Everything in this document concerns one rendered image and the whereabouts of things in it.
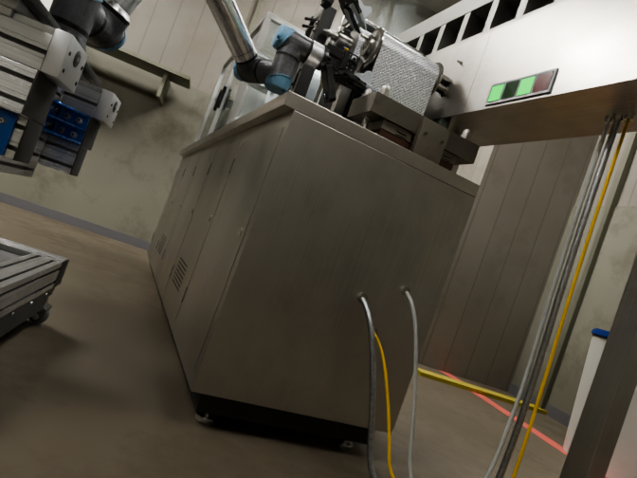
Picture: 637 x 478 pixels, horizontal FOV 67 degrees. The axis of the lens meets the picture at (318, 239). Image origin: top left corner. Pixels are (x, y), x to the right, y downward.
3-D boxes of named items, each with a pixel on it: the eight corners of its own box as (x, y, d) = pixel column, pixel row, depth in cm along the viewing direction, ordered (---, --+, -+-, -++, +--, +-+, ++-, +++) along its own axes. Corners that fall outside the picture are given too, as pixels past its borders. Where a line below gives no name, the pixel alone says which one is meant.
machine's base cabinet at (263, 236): (140, 266, 353) (182, 156, 355) (224, 290, 378) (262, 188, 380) (173, 429, 121) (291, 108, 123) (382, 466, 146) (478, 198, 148)
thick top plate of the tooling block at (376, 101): (346, 117, 153) (353, 99, 153) (443, 165, 168) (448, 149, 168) (370, 110, 138) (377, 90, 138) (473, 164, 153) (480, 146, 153)
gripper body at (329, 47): (363, 58, 153) (330, 40, 148) (354, 83, 152) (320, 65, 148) (352, 64, 160) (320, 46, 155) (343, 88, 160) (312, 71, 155)
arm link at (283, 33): (267, 51, 149) (277, 26, 149) (299, 68, 153) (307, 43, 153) (274, 45, 142) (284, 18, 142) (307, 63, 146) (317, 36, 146)
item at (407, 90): (357, 109, 158) (376, 57, 159) (414, 138, 167) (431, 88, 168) (358, 109, 158) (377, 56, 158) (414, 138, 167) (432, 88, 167)
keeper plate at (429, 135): (409, 153, 144) (421, 118, 144) (434, 165, 148) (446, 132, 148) (413, 152, 142) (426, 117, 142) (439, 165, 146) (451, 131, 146)
